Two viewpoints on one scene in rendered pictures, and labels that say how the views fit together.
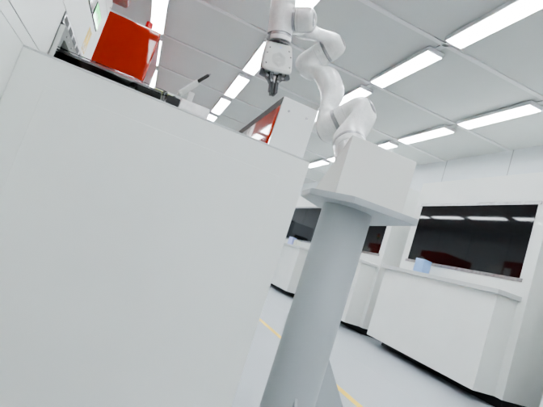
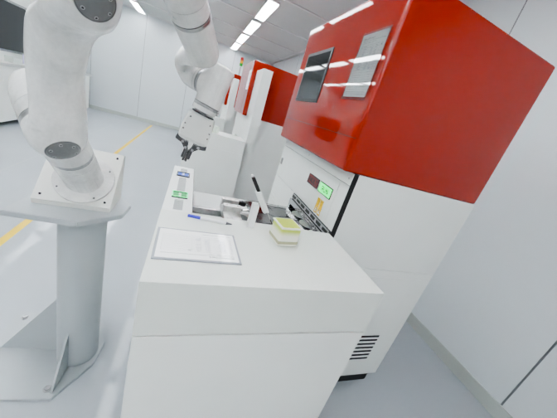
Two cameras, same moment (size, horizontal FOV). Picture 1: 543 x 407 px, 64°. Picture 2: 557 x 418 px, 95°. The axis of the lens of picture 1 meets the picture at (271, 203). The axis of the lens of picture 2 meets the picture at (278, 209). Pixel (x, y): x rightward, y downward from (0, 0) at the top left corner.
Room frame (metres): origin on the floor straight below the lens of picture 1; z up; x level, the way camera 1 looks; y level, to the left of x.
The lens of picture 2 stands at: (2.33, 0.38, 1.33)
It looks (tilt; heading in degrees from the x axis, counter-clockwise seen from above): 19 degrees down; 173
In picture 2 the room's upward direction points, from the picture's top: 18 degrees clockwise
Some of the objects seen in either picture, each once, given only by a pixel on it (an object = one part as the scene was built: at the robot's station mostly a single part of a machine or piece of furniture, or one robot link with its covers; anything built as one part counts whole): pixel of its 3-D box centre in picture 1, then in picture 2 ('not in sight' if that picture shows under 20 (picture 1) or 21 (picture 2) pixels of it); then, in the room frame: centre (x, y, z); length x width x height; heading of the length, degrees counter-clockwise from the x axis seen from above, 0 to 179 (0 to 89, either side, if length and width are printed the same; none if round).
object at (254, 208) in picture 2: (185, 95); (259, 209); (1.52, 0.41, 1.03); 0.06 x 0.04 x 0.13; 106
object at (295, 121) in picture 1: (261, 145); (178, 200); (1.29, 0.08, 0.89); 0.55 x 0.09 x 0.14; 16
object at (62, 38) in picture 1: (69, 71); (302, 223); (1.18, 0.65, 0.89); 0.44 x 0.02 x 0.10; 16
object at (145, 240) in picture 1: (122, 268); (218, 313); (1.36, 0.37, 0.41); 0.96 x 0.64 x 0.82; 16
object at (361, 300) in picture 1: (366, 258); not in sight; (6.53, -1.60, 1.00); 1.80 x 1.08 x 2.00; 16
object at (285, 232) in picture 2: not in sight; (284, 231); (1.57, 0.51, 1.00); 0.07 x 0.07 x 0.07; 24
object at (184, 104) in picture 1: (193, 110); (230, 201); (1.16, 0.28, 0.89); 0.08 x 0.03 x 0.03; 106
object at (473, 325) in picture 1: (475, 279); not in sight; (4.42, -2.22, 1.00); 1.80 x 1.08 x 2.00; 16
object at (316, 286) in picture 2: not in sight; (260, 269); (1.65, 0.46, 0.89); 0.62 x 0.35 x 0.14; 106
